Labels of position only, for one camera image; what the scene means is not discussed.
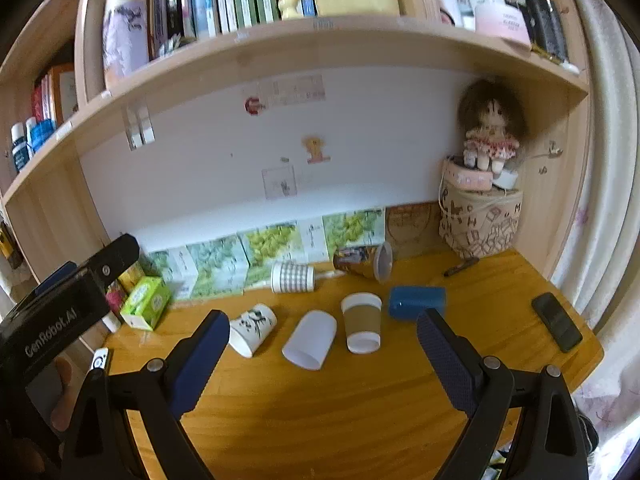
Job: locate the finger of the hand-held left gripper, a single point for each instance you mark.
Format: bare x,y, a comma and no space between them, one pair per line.
117,255

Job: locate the red round wall sticker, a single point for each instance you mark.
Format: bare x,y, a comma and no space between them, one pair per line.
254,106

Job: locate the brown-haired rag doll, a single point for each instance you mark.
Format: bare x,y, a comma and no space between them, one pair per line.
491,125

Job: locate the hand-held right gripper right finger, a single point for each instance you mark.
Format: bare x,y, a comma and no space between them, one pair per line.
445,360

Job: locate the beige patterned cylinder box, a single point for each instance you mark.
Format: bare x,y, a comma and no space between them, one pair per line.
481,225

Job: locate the pencil sketch wall paper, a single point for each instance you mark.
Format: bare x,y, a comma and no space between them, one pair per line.
280,182

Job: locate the pink white box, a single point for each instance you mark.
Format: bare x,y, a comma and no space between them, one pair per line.
502,22

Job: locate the person's left hand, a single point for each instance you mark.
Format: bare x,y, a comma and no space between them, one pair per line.
62,390

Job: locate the black textured case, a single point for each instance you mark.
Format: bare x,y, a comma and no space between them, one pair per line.
547,25

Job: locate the grey checkered paper cup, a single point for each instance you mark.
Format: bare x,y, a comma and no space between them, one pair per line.
292,278

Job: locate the brown printed paper cup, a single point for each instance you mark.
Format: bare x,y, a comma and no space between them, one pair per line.
364,261

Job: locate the brown pen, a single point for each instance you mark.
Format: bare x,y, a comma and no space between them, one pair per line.
461,266

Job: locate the white cup with ink painting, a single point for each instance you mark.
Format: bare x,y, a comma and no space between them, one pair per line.
252,329

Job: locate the dark blue bottle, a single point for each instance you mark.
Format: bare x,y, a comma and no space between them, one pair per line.
20,147

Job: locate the yellow lion sticker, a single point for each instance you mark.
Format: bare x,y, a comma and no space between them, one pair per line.
315,149

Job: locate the blue case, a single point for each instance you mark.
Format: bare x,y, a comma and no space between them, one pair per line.
417,301

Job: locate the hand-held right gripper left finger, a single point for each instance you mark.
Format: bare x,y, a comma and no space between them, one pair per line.
197,362

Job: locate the brown round-print board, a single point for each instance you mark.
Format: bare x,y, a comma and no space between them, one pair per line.
407,225

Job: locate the row of red books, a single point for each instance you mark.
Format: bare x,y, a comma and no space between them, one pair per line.
54,92

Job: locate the wooden bookshelf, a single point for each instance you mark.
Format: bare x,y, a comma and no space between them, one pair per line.
350,42

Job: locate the pale paper wall note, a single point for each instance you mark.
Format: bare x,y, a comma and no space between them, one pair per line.
296,89

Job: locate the green foliage postcard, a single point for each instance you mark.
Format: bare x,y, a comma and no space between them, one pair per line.
220,266
177,267
352,228
272,244

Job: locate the small metal hook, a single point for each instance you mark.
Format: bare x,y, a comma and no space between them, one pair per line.
550,151

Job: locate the white wall clips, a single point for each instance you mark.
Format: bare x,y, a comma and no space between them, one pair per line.
137,125

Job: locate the black smartphone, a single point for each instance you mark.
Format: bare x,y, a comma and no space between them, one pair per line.
556,321

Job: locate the pink round box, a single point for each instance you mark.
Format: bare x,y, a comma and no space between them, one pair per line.
469,176

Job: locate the white and purple canister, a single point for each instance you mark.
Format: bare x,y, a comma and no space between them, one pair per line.
125,30

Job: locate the pale floral curtain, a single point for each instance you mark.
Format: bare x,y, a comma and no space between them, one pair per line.
612,210

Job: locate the green tea box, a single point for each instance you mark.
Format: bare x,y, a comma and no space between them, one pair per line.
146,303

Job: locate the white cup with brown sleeve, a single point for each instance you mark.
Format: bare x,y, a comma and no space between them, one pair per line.
361,324

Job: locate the pink packet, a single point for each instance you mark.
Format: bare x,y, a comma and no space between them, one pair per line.
115,296

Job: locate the plain white cup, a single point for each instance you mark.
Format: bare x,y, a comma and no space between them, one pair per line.
311,339

